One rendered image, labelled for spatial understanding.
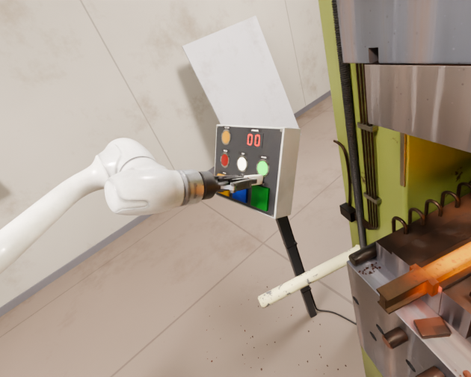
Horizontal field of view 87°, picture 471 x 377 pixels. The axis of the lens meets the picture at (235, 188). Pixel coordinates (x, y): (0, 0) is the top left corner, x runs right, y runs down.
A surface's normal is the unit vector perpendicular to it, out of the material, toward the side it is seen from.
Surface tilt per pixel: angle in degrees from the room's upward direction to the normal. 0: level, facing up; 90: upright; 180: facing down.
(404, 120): 90
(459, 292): 0
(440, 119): 90
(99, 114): 90
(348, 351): 0
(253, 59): 79
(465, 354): 0
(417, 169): 90
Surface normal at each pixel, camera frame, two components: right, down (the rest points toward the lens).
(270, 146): -0.77, 0.10
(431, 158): 0.28, 0.43
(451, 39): -0.90, 0.43
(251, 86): 0.48, 0.11
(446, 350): -0.33, -0.79
